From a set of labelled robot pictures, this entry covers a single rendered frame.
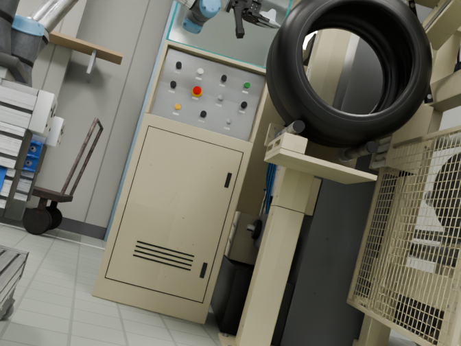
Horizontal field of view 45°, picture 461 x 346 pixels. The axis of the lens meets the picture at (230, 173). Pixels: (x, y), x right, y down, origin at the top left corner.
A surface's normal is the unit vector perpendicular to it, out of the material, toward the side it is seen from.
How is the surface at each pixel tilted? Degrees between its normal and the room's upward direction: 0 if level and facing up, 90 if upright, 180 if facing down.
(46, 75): 90
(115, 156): 90
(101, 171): 90
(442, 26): 162
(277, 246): 90
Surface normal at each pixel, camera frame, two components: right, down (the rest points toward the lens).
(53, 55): 0.25, -0.01
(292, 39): -0.08, -0.11
